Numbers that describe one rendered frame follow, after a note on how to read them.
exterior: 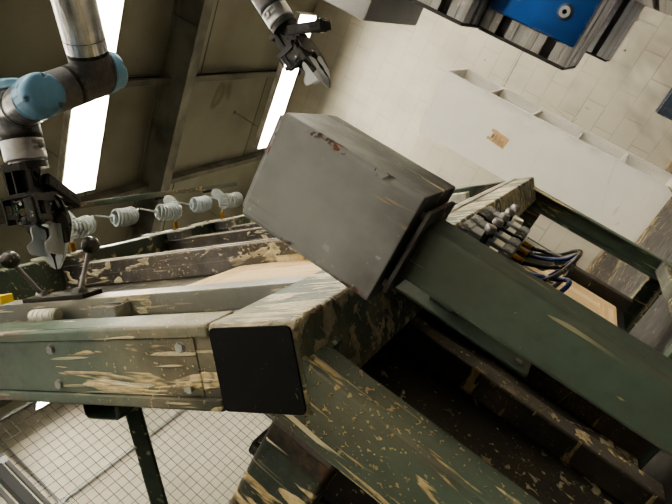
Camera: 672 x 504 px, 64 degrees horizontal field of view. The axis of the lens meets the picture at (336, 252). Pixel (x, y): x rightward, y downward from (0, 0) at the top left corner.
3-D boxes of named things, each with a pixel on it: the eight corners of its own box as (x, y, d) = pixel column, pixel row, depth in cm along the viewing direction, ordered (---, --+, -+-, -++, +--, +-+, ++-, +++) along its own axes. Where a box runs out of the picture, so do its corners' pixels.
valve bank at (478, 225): (590, 294, 67) (427, 195, 74) (525, 378, 73) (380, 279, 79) (595, 231, 111) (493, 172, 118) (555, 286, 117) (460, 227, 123)
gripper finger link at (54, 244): (42, 273, 104) (31, 225, 103) (61, 267, 110) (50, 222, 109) (57, 270, 103) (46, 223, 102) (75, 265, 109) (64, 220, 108)
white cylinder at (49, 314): (28, 325, 113) (53, 324, 109) (25, 311, 112) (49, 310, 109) (41, 321, 115) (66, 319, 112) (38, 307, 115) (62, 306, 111)
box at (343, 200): (434, 203, 48) (279, 108, 53) (374, 308, 53) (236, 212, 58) (465, 191, 58) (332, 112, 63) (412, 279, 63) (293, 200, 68)
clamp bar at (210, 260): (389, 260, 116) (371, 147, 113) (38, 292, 170) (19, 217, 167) (404, 251, 124) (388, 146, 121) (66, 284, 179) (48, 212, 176)
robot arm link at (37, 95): (69, 57, 96) (47, 73, 103) (9, 77, 89) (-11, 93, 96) (93, 100, 99) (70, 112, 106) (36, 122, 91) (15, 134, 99)
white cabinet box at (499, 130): (676, 190, 410) (446, 70, 467) (628, 251, 440) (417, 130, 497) (674, 175, 460) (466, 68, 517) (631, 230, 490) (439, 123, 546)
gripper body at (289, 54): (302, 73, 150) (279, 36, 150) (323, 52, 145) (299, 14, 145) (287, 74, 144) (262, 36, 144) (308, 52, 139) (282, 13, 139)
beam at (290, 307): (310, 419, 58) (292, 321, 57) (222, 414, 64) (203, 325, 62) (537, 199, 252) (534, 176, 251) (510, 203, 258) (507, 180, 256)
